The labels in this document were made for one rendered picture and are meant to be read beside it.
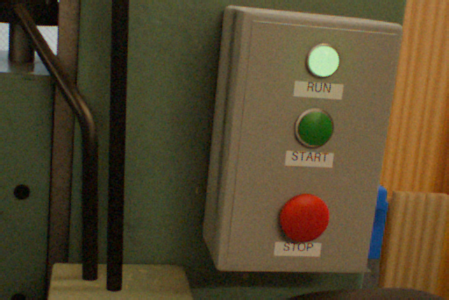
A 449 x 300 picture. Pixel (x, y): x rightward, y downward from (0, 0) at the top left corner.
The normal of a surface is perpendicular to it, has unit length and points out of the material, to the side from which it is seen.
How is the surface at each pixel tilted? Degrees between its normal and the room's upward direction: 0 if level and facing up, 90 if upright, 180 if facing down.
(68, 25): 90
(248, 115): 90
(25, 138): 90
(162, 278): 0
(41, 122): 90
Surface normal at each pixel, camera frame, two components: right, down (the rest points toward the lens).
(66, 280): 0.10, -0.97
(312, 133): 0.15, 0.28
